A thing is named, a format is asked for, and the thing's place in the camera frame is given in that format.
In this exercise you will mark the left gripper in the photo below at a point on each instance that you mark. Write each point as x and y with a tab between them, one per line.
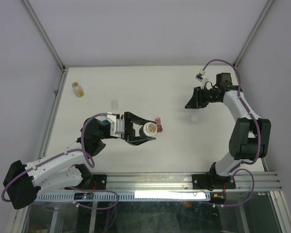
129	131

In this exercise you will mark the white pill bottle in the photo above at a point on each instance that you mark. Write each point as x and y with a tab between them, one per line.
149	129

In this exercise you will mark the grey slotted cable duct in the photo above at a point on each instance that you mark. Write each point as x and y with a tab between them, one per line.
70	196

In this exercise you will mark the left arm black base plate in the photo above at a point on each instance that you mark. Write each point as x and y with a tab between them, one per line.
97	182

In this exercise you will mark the red pill box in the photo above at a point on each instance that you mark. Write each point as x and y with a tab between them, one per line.
158	124

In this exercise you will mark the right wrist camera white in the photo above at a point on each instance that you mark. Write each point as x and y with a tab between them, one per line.
201	77

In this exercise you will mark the aluminium frame post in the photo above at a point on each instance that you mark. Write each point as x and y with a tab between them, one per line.
42	32
253	32

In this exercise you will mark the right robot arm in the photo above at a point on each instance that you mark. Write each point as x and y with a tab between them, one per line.
249	140

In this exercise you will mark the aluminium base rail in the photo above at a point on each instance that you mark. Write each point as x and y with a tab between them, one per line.
129	182

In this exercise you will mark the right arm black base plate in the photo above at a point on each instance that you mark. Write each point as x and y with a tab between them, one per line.
203	182

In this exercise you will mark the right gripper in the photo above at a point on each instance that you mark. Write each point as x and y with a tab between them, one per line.
196	101

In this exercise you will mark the aluminium frame post right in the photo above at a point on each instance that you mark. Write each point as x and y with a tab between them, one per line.
253	32

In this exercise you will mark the small glass vial orange pills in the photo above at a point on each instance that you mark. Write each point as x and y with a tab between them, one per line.
77	89

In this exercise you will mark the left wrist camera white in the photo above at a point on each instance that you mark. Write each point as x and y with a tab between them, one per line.
117	125

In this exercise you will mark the aluminium frame post left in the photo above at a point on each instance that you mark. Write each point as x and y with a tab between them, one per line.
42	32

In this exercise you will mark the clear plastic pill box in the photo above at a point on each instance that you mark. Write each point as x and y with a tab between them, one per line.
114	104

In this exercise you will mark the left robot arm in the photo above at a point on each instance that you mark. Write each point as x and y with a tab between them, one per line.
69	168

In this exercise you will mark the teal pill box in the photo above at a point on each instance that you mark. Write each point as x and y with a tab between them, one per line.
106	122

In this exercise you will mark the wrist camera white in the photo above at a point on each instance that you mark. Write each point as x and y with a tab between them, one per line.
117	125
201	77

